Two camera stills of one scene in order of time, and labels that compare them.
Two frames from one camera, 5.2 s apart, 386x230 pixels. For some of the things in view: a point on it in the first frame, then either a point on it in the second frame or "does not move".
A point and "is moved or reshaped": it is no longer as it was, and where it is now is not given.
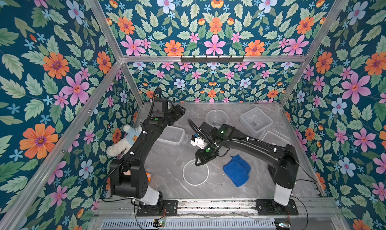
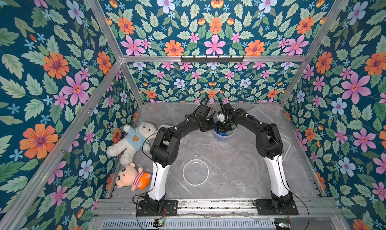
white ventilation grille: x=191 y=224 does not move
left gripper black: x=180 y=112 → x=212 y=125
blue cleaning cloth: x=237 y=169 is moved or reshaped
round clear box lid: x=195 y=175 does not move
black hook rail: x=212 y=60 does not move
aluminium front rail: x=322 y=208 does not move
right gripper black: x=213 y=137 → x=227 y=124
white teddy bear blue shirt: x=120 y=147 does not move
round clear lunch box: x=216 y=117 is moved or reshaped
